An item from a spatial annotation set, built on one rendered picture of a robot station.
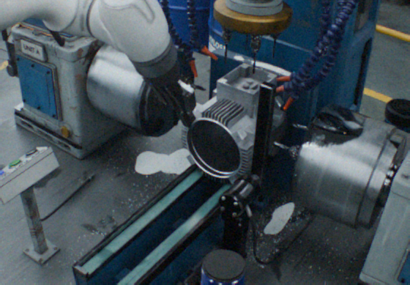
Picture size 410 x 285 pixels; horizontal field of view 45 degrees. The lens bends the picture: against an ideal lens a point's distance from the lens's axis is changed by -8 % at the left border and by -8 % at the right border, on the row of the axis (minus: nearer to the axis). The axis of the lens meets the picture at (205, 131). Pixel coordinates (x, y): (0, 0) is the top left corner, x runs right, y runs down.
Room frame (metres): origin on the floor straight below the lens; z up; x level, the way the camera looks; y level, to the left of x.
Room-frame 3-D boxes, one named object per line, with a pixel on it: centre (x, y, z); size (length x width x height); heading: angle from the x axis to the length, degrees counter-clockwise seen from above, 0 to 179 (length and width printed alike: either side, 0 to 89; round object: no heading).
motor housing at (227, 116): (1.08, -0.07, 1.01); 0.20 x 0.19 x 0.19; 146
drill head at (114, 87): (1.28, 0.22, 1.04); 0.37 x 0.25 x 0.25; 57
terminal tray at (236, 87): (1.12, -0.10, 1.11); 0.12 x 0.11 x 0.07; 146
